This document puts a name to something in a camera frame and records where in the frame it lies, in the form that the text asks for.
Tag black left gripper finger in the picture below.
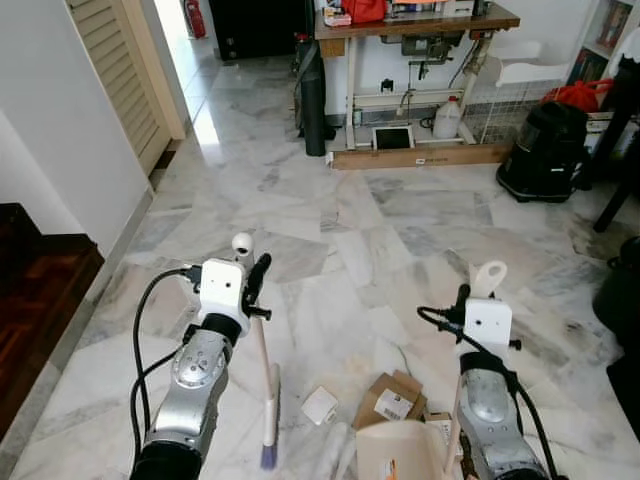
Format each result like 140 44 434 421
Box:
247 253 273 307

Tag cream hand broom purple bristles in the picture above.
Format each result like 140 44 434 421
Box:
231 232 282 471

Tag small white box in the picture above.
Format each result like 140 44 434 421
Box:
301 386 340 427

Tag brown cardboard piece with label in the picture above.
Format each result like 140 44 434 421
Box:
354 371 428 432

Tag wooden plank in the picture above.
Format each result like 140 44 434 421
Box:
329 142 514 171

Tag black vacuum cleaner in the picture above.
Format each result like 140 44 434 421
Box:
496 100 591 204

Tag white plastic jug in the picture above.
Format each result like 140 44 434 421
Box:
432 95 463 140

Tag dark wooden stair step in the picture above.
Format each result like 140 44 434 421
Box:
0 203 106 441

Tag black stand legs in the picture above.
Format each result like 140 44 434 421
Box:
575 55 640 233

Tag red orange bag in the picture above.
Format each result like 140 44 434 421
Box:
542 79 614 113

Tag white plastic chair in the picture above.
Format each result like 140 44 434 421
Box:
488 39 593 89

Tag wooden louvred door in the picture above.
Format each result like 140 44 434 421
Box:
65 0 188 176

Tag black cabinet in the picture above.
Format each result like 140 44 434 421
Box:
207 0 317 62

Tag red fire extinguisher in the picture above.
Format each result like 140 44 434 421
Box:
184 0 207 40

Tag wooden sewing machine table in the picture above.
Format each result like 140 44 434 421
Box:
314 3 522 151

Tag red cloth bag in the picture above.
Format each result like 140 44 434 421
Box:
340 0 389 26

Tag white bookshelf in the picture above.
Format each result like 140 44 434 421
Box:
568 0 640 87

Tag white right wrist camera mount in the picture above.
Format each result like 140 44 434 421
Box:
463 297 514 353

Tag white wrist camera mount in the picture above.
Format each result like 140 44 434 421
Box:
196 259 248 320
463 297 514 353

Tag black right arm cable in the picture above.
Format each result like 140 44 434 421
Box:
417 305 561 480

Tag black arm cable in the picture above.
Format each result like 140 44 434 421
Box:
130 265 201 471
417 305 561 480

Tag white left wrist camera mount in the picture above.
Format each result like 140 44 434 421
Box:
196 259 248 320

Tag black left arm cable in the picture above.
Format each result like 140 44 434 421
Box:
130 265 201 471

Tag white wire rack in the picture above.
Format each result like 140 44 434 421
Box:
462 80 561 147

